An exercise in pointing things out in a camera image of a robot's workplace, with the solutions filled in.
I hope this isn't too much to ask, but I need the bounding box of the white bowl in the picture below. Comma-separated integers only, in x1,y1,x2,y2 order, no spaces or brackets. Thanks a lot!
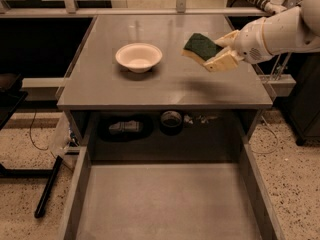
115,43,162,73

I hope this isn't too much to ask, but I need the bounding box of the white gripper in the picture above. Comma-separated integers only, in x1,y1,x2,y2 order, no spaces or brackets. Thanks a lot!
203,17,272,72

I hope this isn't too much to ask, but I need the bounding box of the open grey top drawer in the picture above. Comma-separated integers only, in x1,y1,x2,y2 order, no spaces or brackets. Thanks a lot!
58,144,285,240

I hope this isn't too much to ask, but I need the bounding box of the small crumpled debris in cabinet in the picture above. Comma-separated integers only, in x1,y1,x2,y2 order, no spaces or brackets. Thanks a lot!
183,115,217,125

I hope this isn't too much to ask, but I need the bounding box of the grey cabinet with counter top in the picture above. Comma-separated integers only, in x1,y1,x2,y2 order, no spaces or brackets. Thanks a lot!
58,15,272,161

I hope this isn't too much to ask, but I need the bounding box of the roll of tape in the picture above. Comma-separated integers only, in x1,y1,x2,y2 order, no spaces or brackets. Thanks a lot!
160,111,182,128

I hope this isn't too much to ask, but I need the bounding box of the green and yellow sponge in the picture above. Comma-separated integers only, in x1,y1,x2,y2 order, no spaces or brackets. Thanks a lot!
182,33,222,64

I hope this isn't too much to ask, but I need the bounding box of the black thin cable on floor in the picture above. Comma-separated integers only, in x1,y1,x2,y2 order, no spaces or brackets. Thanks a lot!
29,108,51,152

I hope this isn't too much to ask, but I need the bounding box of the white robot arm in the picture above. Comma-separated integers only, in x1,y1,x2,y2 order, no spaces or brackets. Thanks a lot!
203,0,320,72

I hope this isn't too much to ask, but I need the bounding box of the black table leg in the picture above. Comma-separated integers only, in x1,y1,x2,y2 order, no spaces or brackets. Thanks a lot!
34,156,63,219

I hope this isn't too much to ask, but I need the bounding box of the black desk left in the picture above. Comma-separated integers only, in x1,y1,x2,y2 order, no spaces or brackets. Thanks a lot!
0,73,28,130

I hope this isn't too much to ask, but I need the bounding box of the grey crumpled object in cabinet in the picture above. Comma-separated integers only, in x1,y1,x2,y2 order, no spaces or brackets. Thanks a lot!
108,120,143,134

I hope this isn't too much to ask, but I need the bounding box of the white cable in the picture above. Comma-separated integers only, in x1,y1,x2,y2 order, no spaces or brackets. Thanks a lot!
250,53,290,156

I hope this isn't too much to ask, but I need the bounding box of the metal rail frame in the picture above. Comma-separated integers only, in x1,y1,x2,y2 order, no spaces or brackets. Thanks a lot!
0,0,304,18

